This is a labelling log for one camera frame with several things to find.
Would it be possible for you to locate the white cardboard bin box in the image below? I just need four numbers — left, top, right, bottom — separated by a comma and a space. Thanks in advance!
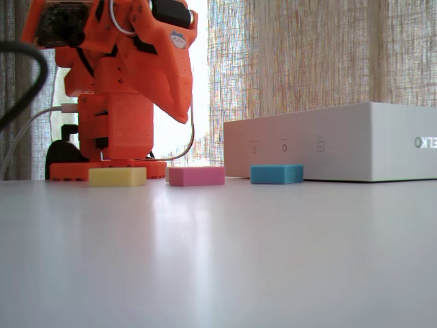
223, 101, 437, 183

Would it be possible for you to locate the pink foam cuboid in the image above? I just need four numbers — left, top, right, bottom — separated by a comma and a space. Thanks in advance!
169, 166, 226, 187

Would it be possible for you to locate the thick black camera cable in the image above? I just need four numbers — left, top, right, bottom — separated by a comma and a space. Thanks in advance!
0, 40, 49, 131

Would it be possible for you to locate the yellow foam cuboid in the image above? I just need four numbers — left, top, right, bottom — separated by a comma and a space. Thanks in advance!
87, 166, 148, 188

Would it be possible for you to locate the black table clamp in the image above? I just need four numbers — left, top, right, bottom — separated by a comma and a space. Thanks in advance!
45, 124, 90, 180

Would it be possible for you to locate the blue foam cuboid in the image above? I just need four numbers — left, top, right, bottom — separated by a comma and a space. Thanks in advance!
250, 164, 305, 185

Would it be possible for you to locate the orange gripper with servo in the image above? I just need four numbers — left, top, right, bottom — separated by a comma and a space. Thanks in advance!
129, 0, 199, 124

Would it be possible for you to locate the orange robot base plate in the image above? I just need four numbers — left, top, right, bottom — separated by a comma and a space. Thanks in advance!
49, 159, 167, 182

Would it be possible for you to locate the beige woven curtain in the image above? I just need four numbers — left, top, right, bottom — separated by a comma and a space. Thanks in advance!
0, 0, 80, 181
207, 0, 437, 161

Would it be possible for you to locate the white usb cable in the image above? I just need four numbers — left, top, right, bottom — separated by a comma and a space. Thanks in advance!
0, 103, 80, 180

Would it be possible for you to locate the wrist camera with orange mount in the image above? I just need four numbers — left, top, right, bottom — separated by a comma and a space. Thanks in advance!
20, 0, 91, 49

